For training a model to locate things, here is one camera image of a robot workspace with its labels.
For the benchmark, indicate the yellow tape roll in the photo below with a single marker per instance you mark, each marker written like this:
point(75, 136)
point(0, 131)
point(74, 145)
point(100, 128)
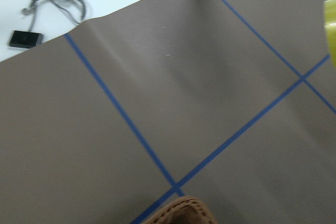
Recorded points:
point(329, 26)

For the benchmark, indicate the small black device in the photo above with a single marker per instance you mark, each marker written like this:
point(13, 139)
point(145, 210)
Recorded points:
point(25, 39)

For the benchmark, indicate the brown wicker basket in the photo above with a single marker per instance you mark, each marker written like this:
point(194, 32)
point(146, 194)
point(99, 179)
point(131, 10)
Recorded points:
point(185, 209)

